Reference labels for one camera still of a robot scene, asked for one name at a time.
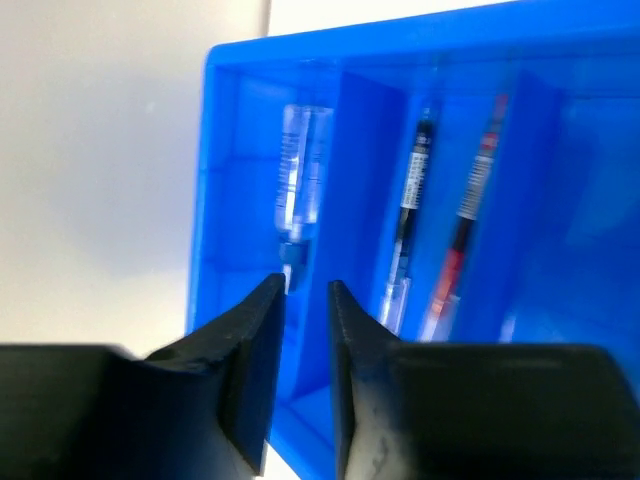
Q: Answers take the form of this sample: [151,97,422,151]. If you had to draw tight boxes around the red gel pen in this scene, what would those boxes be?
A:
[418,93,509,342]

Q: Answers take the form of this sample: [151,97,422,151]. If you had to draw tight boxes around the blue gel pen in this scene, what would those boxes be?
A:
[378,99,441,335]

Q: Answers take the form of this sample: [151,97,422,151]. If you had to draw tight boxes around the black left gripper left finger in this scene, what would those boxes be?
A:
[1,274,285,479]

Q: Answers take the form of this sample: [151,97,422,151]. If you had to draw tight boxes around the blue compartment storage bin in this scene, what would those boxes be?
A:
[187,1,639,479]

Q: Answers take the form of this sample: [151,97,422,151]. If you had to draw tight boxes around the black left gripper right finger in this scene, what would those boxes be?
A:
[328,281,639,479]

